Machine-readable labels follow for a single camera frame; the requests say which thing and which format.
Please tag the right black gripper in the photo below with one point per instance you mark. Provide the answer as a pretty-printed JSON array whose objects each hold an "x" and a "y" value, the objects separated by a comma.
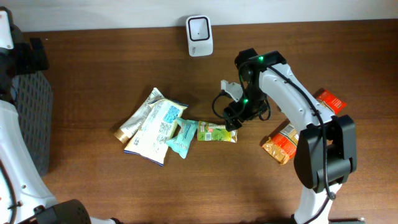
[{"x": 237, "y": 116}]

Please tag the green yellow snack packet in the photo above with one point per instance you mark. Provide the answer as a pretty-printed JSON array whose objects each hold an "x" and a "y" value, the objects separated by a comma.
[{"x": 215, "y": 132}]

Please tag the teal wet wipes pack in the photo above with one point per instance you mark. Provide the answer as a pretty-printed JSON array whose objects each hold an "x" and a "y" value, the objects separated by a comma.
[{"x": 181, "y": 143}]

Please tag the orange spaghetti package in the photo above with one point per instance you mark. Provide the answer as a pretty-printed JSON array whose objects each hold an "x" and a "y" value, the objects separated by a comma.
[{"x": 281, "y": 144}]

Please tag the white blue snack bag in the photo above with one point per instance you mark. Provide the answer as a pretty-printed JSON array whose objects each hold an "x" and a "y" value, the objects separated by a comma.
[{"x": 150, "y": 140}]

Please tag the white gold cream tube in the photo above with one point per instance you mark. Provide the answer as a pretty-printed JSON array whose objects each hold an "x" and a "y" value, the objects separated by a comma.
[{"x": 132, "y": 125}]

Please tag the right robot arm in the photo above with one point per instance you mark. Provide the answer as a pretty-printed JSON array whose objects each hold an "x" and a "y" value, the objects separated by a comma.
[{"x": 326, "y": 151}]

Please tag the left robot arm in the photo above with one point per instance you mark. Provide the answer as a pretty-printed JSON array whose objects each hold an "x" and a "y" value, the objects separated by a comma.
[{"x": 24, "y": 196}]

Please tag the white barcode scanner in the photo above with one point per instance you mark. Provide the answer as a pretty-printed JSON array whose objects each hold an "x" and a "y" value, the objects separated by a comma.
[{"x": 199, "y": 36}]

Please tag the grey plastic mesh basket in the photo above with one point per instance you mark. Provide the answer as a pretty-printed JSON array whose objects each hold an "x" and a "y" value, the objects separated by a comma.
[{"x": 33, "y": 98}]

